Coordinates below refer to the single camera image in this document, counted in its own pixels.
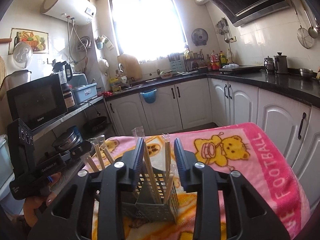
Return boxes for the chopsticks pair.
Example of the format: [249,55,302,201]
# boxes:
[144,141,162,204]

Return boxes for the left hand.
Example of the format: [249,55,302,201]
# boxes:
[23,171,62,228]

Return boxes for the stacked steel pots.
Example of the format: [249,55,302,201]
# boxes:
[52,126,83,152]

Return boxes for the chopsticks in left gripper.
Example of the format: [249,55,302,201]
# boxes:
[87,135,119,169]

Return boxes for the pink cartoon bear blanket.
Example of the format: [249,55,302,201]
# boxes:
[82,122,312,240]

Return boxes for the black microwave oven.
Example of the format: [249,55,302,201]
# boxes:
[1,74,67,130]

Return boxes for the black wok pan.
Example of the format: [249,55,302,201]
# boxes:
[83,116,108,133]

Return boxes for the dark green utensil basket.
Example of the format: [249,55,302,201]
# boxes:
[121,167,179,223]

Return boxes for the wrapped chopsticks in basket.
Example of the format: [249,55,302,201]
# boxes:
[163,173,174,204]
[162,134,171,178]

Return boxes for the blue plastic storage box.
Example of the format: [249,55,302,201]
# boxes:
[72,82,97,104]

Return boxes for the white lower cabinets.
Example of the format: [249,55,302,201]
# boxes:
[106,78,319,208]

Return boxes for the black blender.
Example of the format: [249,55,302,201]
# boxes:
[53,61,76,112]

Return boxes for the small white desk fan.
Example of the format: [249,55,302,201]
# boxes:
[12,42,33,69]

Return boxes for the black countertop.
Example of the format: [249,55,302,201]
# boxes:
[106,71,319,108]

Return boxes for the blue hanging trash bin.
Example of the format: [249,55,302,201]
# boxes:
[140,88,157,104]

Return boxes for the wooden cutting board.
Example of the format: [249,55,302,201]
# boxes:
[117,54,143,82]

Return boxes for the black induction cooktop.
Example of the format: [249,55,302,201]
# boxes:
[219,66,263,74]

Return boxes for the small steel bowl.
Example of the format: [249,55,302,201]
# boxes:
[299,68,314,79]

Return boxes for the glass french press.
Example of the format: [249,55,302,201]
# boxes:
[264,56,275,74]

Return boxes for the steel kettle pot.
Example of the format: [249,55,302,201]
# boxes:
[274,52,289,74]

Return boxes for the red sauce bottles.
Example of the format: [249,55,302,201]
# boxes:
[207,50,228,70]

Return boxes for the white water heater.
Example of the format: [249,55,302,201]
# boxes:
[40,0,97,25]

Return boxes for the hanging steel ladle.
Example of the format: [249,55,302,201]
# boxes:
[299,0,318,39]

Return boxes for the fruit picture on wall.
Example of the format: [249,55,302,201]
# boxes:
[8,28,49,55]

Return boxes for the wire mesh skimmer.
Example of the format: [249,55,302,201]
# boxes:
[290,0,313,49]

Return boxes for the wall exhaust fan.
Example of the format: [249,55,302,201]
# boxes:
[191,28,208,46]

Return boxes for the silver exhaust duct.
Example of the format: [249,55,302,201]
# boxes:
[195,0,209,5]

